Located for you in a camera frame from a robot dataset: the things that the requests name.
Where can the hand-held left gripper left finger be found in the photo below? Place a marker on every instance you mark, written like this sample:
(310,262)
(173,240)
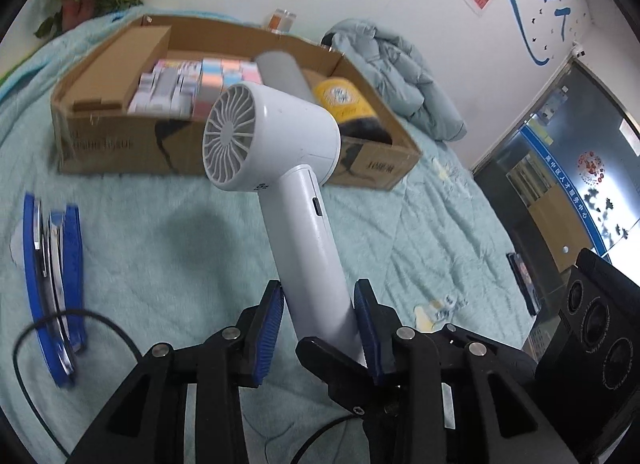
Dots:
(265,339)

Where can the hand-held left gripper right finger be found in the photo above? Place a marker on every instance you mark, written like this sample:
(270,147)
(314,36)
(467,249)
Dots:
(372,339)

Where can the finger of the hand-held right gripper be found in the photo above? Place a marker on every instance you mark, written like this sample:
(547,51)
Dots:
(492,342)

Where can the white hair dryer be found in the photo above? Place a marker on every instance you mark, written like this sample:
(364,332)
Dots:
(280,129)

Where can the yellow label jar black lid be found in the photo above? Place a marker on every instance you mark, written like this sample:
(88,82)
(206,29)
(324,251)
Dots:
(345,99)

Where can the brown cardboard box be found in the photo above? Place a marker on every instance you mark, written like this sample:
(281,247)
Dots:
(100,149)

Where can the silver metal canister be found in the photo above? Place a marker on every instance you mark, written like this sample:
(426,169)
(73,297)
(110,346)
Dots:
(282,69)

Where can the colourful cartoon board game box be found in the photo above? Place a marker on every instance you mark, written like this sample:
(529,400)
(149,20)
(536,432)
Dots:
(160,89)

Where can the dark phone at bed edge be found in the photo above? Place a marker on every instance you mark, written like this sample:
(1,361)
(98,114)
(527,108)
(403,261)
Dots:
(524,279)

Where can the glass door with posters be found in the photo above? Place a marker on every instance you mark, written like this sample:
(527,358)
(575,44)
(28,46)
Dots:
(575,144)

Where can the blue stapler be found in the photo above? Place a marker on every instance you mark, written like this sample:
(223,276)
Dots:
(75,244)

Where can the light blue puffer jacket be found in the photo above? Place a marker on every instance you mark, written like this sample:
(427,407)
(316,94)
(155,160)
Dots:
(410,79)

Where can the glass jar orange label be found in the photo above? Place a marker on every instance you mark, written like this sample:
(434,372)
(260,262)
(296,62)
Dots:
(280,22)

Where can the white security camera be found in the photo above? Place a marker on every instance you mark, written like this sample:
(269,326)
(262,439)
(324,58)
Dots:
(578,50)

